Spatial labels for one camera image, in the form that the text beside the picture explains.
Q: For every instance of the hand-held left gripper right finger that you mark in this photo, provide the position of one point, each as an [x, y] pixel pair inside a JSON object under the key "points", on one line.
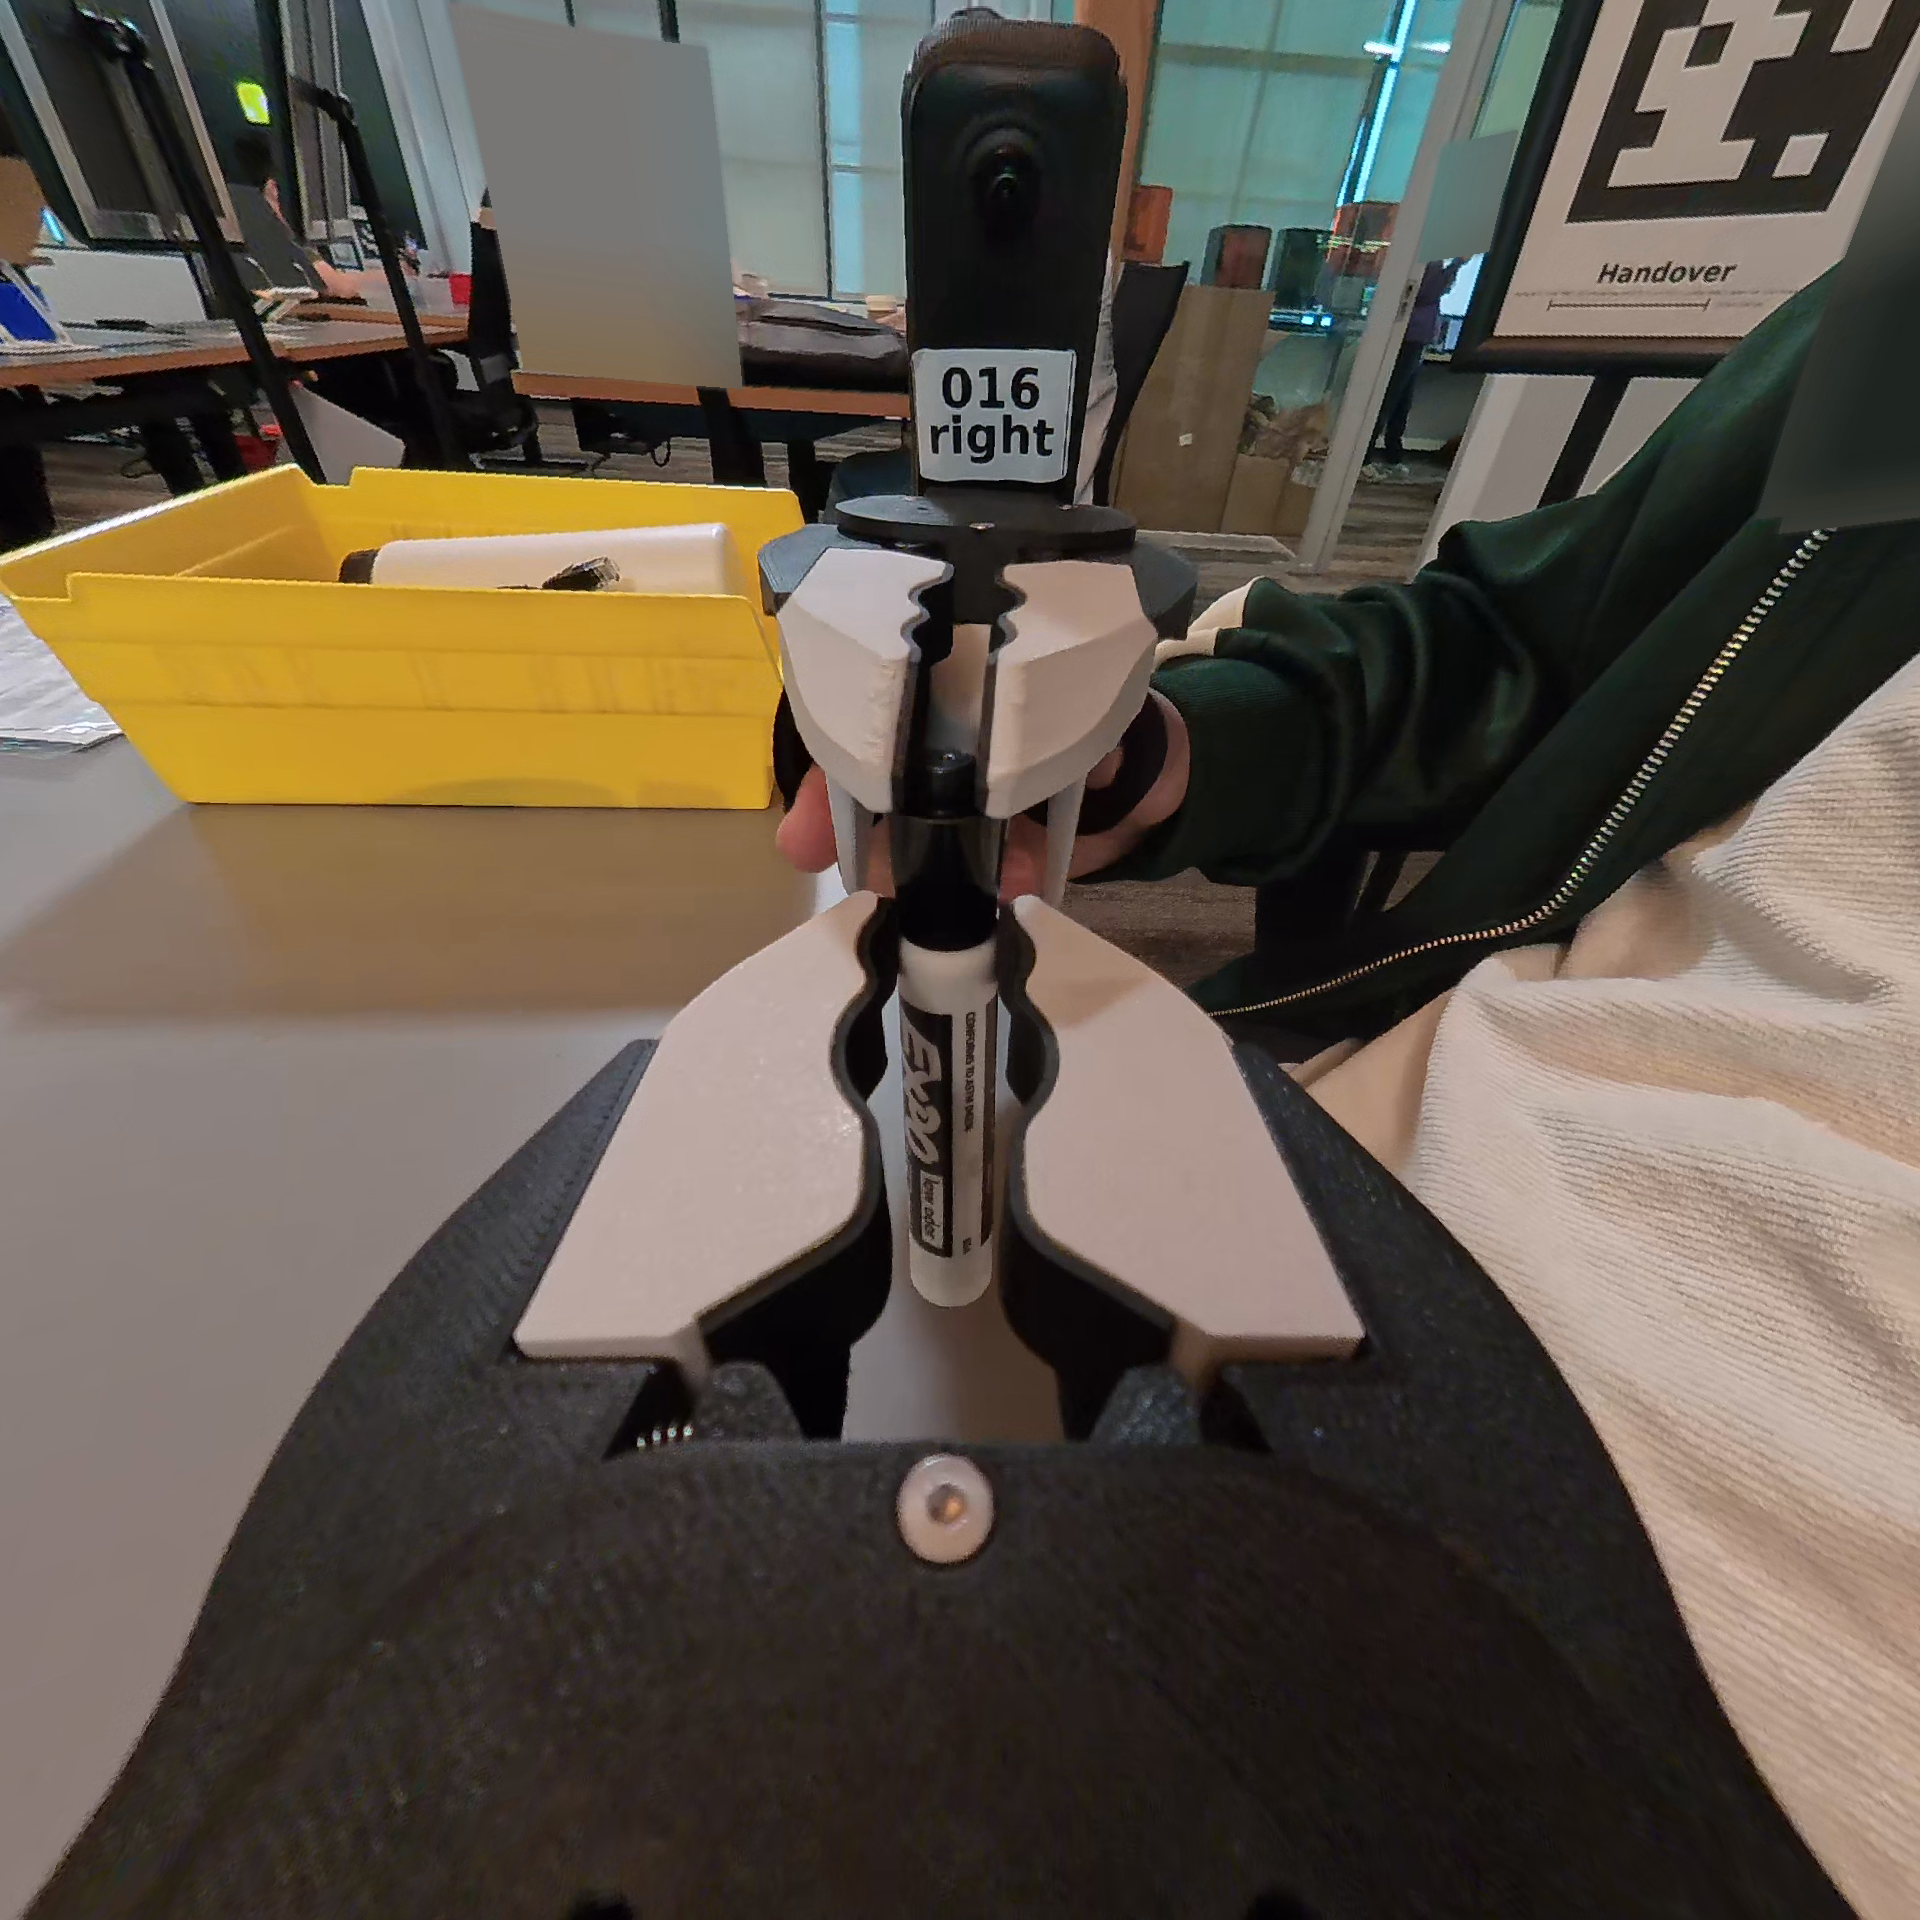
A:
{"points": [[1170, 1184]]}

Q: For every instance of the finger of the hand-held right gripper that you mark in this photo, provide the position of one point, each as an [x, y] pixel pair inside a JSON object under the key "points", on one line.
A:
{"points": [[1072, 675], [849, 660]]}

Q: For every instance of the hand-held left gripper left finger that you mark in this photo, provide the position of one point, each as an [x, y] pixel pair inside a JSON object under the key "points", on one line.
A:
{"points": [[704, 1171]]}

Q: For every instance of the black dry erase marker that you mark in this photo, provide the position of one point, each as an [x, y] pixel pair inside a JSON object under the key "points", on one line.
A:
{"points": [[950, 1141]]}

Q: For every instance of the yellow plastic bin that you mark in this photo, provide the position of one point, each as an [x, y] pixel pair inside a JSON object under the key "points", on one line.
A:
{"points": [[451, 704]]}

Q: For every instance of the person's right forearm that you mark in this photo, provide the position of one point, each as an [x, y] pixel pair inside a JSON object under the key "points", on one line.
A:
{"points": [[1351, 720]]}

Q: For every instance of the wooden office desk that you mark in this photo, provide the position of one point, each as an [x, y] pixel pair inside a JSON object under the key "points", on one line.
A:
{"points": [[150, 360], [631, 392]]}

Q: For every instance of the grey desk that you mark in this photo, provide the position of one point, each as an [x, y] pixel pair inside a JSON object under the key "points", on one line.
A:
{"points": [[300, 1124]]}

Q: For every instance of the person's right hand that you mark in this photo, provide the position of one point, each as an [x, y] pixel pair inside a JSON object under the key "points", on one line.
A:
{"points": [[802, 824]]}

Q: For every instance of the black bag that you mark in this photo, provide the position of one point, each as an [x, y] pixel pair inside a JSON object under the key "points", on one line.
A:
{"points": [[824, 353]]}

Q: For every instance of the brown cardboard box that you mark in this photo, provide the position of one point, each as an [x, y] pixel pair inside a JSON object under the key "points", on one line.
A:
{"points": [[1185, 405]]}

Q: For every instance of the small dark metal object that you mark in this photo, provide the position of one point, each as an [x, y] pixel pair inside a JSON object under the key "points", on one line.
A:
{"points": [[563, 572]]}

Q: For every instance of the framed black-white tag sign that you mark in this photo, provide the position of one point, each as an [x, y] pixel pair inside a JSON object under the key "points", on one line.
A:
{"points": [[1530, 301]]}

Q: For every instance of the white knit shirt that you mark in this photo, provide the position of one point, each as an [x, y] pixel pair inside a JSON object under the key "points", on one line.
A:
{"points": [[1724, 1274]]}

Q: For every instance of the black metal stand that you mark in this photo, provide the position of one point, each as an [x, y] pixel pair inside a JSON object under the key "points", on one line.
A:
{"points": [[224, 285]]}

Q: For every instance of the blue-white paper sheet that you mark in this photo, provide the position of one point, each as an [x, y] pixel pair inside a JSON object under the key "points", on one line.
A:
{"points": [[44, 690]]}

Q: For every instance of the blue plastic bin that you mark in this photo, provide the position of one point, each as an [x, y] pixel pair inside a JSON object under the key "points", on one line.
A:
{"points": [[27, 312]]}

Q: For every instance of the black framed monitor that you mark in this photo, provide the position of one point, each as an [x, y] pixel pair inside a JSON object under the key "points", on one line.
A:
{"points": [[121, 105]]}

